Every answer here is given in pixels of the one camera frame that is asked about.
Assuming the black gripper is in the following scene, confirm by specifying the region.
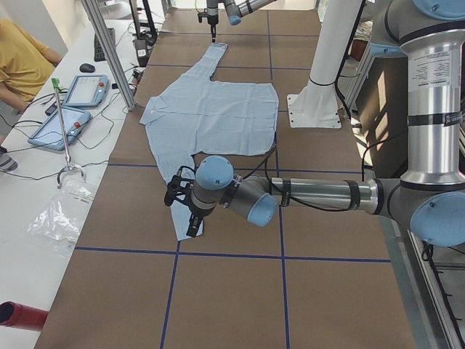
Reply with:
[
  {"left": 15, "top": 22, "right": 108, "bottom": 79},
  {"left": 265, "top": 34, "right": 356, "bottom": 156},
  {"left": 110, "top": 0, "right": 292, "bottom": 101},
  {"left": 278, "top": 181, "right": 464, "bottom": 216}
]
[
  {"left": 208, "top": 15, "right": 218, "bottom": 43},
  {"left": 186, "top": 198, "right": 215, "bottom": 237}
]

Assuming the light blue button-up shirt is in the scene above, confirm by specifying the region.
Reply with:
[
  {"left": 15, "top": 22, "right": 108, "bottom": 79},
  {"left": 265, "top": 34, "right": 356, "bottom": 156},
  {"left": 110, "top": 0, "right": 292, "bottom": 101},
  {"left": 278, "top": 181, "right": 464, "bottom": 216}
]
[{"left": 140, "top": 43, "right": 278, "bottom": 241}]

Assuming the black keyboard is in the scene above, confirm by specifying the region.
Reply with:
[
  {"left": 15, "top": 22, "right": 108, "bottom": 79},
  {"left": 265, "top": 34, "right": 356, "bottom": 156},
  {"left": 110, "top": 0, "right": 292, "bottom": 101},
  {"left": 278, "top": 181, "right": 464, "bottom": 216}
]
[{"left": 93, "top": 27, "right": 116, "bottom": 63}]

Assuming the black computer mouse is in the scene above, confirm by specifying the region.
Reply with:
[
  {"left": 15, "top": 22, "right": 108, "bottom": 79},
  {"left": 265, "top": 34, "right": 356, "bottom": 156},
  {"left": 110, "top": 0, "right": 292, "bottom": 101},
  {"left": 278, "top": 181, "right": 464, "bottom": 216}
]
[{"left": 79, "top": 63, "right": 95, "bottom": 73}]

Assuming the clear plastic bag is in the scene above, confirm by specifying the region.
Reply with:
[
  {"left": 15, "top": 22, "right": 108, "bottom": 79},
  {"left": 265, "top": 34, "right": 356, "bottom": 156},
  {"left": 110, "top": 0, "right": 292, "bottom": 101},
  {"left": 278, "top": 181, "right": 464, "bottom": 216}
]
[{"left": 25, "top": 179, "right": 97, "bottom": 259}]

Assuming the upper blue teach pendant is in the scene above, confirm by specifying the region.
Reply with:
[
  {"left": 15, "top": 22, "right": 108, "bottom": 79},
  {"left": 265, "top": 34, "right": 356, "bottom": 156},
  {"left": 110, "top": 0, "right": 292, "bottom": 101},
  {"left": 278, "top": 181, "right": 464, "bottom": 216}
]
[{"left": 62, "top": 74, "right": 109, "bottom": 108}]

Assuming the blue teach pendant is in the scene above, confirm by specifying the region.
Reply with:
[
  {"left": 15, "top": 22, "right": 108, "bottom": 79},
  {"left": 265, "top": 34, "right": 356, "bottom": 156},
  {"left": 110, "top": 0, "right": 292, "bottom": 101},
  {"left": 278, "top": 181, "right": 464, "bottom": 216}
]
[
  {"left": 62, "top": 74, "right": 109, "bottom": 108},
  {"left": 28, "top": 107, "right": 91, "bottom": 151}
]

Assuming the lower blue teach pendant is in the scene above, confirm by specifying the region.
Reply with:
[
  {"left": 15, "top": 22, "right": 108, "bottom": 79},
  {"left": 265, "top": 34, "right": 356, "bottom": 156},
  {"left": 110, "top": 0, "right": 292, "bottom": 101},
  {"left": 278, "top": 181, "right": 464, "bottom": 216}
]
[{"left": 28, "top": 107, "right": 91, "bottom": 151}]

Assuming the metal reacher grabber stick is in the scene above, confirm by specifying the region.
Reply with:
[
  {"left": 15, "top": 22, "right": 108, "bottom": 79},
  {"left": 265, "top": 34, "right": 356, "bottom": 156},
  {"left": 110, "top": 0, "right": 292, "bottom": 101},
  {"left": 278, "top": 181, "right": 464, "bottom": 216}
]
[{"left": 52, "top": 78, "right": 86, "bottom": 189}]

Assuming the person in yellow shirt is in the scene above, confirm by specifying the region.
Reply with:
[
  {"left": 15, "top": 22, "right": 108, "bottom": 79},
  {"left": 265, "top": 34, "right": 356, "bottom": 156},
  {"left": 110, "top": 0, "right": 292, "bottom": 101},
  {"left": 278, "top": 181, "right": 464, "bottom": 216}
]
[{"left": 0, "top": 17, "right": 63, "bottom": 172}]

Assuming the red cylinder tube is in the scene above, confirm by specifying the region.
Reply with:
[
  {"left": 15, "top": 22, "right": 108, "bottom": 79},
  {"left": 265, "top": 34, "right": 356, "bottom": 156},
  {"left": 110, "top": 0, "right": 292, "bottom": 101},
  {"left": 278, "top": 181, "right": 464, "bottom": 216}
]
[{"left": 1, "top": 301, "right": 49, "bottom": 332}]

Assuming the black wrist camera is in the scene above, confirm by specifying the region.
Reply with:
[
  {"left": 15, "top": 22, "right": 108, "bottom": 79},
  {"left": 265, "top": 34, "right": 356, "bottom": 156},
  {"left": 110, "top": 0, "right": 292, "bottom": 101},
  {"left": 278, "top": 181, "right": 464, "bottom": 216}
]
[
  {"left": 197, "top": 11, "right": 209, "bottom": 23},
  {"left": 164, "top": 165, "right": 195, "bottom": 206}
]

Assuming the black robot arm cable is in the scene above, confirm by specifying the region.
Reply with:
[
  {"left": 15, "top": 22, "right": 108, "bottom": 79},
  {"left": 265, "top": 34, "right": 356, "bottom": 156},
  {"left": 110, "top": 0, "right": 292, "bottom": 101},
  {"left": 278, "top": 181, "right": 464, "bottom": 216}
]
[{"left": 232, "top": 143, "right": 364, "bottom": 212}]

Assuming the aluminium frame post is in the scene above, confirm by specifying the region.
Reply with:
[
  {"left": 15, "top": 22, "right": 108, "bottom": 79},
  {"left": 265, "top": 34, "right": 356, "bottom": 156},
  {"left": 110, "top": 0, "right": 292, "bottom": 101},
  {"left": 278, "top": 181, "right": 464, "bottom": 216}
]
[{"left": 81, "top": 0, "right": 136, "bottom": 111}]

